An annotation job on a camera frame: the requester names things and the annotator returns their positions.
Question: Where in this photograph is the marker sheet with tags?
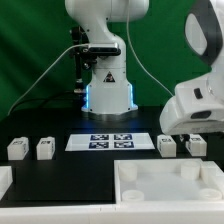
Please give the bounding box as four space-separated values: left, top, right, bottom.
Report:
65 133 154 152

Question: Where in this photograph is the white square tabletop part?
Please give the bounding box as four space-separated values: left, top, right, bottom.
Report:
114 159 224 203

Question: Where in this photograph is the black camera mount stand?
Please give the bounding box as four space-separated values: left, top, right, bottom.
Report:
69 26 121 94

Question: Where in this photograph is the white left fence block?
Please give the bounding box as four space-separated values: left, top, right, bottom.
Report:
0 166 13 200

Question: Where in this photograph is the white fence block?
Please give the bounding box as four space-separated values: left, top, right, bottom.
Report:
0 166 13 200
201 161 224 189

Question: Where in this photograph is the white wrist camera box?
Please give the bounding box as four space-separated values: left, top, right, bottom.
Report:
175 73 224 123

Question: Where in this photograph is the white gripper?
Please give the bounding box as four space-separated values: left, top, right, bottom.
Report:
160 97 224 135

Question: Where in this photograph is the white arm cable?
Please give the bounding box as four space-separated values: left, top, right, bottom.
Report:
125 0 175 98

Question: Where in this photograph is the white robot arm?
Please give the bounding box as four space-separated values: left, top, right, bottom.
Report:
65 0 224 135

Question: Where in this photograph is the white front fence bar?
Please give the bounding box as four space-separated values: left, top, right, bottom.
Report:
0 201 224 224

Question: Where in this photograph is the grey camera cable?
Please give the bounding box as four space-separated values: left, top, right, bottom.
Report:
7 43 90 116

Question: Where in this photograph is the white right fence block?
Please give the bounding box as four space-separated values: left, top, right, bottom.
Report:
201 161 224 189

